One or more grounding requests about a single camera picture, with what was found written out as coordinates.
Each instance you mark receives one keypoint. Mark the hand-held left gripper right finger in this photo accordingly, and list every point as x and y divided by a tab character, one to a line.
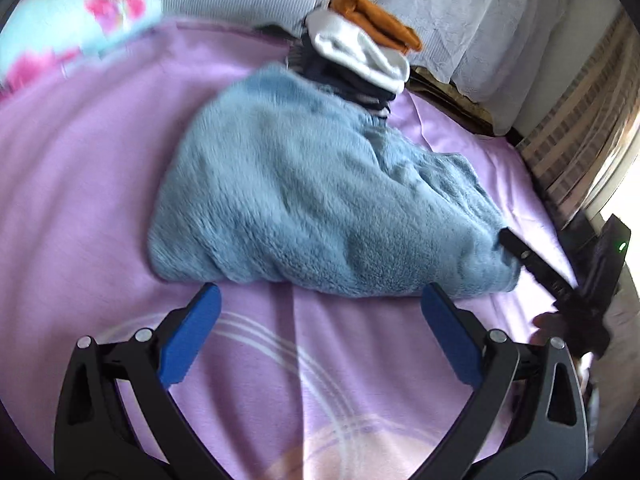
452	335

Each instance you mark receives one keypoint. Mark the dark brown bed edge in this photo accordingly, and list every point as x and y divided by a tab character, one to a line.
450	97

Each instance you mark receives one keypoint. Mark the purple bed sheet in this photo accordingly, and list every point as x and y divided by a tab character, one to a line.
75	210

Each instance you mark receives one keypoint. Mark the blue fleece garment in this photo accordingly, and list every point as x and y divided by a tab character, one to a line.
310	185

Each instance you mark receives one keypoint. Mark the floral light blue pillow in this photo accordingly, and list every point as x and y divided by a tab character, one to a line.
60	35

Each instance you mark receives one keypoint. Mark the person's right hand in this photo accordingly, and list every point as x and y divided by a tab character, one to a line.
550	327

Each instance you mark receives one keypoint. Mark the white quilted bedspread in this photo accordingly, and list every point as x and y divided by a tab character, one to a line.
475	15

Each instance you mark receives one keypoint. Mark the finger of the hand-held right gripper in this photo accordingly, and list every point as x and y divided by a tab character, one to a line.
535	265

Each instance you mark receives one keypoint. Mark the white folded cloth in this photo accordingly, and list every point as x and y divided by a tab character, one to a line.
360	55

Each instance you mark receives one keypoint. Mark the window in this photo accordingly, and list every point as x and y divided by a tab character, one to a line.
622	175

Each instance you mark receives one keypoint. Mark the orange-brown folded cloth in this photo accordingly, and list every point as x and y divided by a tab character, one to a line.
380	22

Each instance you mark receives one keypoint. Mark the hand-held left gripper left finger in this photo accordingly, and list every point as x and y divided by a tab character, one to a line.
192	330

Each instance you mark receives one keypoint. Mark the navy folded garment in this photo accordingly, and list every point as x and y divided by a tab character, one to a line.
335	72

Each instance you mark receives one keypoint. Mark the striped folded garment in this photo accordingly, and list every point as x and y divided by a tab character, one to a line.
372	104

